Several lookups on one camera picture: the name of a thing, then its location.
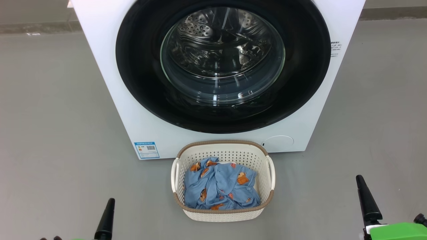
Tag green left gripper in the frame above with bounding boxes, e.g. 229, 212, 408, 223
71, 198, 115, 240

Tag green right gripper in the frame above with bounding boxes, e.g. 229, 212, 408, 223
356, 175, 427, 240

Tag black round glass washer door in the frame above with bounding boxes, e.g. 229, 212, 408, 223
115, 0, 332, 134

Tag white front-load washing machine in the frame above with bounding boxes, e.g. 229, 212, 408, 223
68, 0, 366, 160

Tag blue energy label sticker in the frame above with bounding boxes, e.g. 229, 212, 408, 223
134, 142, 160, 160

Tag round white filter cover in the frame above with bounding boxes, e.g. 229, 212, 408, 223
264, 135, 295, 153

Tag cream perforated laundry basket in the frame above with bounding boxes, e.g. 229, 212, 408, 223
171, 140, 276, 222

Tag small printed text label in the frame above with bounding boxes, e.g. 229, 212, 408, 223
330, 41, 343, 58

